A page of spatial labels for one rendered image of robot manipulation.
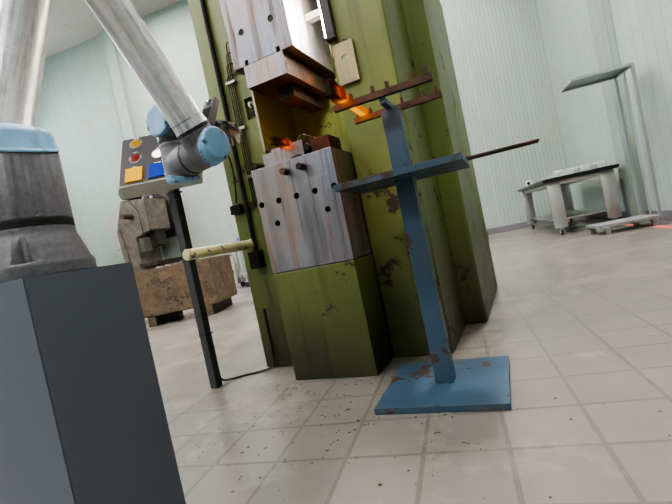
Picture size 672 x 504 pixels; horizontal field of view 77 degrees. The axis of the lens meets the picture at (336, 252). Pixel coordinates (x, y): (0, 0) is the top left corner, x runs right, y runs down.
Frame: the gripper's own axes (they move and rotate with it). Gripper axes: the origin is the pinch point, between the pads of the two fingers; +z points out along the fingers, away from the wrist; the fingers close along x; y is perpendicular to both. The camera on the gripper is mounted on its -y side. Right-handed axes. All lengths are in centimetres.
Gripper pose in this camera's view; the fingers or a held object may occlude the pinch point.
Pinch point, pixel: (237, 131)
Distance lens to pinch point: 157.7
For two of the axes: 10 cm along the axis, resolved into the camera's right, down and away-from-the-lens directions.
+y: 2.0, 9.8, 0.3
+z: 4.0, -1.1, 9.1
